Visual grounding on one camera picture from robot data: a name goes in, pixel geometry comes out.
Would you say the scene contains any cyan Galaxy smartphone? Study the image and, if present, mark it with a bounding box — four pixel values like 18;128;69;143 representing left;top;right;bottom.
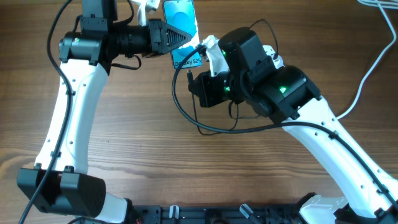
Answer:
162;0;202;69

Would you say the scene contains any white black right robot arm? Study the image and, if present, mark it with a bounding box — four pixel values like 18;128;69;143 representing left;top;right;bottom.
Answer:
188;27;397;223

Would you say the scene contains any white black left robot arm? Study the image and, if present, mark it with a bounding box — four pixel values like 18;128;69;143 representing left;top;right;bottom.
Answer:
17;1;192;223

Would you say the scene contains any white power strip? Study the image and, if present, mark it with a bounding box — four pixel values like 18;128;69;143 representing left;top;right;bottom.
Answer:
262;45;284;69

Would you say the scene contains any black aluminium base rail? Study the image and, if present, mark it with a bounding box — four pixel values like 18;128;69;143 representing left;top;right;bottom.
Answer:
127;203;306;224

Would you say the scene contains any white power strip cord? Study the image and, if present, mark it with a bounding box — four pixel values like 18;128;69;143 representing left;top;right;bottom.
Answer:
335;0;398;121

